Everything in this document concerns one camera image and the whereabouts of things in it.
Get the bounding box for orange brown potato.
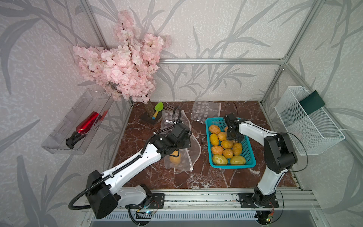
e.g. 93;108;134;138
221;140;234;149

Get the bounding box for clear dotted zipper bag front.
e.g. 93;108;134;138
163;134;201;172

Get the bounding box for clear dotted zipper bag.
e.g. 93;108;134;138
191;101;221;124
161;110;191;130
163;134;201;172

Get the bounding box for green yellow potato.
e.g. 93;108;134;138
212;155;228;166

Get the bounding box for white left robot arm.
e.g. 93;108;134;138
68;118;192;219

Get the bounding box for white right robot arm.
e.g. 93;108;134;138
224;114;298;208

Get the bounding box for clear dotted zipper bag middle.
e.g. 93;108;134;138
161;110;191;130

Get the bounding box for clear dotted zipper bag back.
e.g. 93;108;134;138
191;101;221;124

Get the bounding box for orange potato in basket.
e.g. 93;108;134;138
209;125;221;135

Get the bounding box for yellow potato in basket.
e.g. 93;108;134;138
209;133;219;146

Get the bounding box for teal plastic basket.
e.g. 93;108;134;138
205;117;256;169

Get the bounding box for dark green card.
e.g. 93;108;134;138
299;90;326;115

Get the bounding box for artificial pink blossom tree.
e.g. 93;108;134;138
73;10;172;104

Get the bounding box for red black hair dryer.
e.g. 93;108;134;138
66;111;99;149

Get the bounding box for black square tree base plate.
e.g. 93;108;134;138
140;111;163;125

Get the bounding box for green toy shovel yellow handle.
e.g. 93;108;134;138
152;102;164;120

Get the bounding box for white wire mesh basket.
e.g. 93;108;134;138
275;87;346;156

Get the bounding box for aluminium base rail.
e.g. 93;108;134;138
82;188;321;212

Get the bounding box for clear acrylic wall shelf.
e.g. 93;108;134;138
41;89;114;155

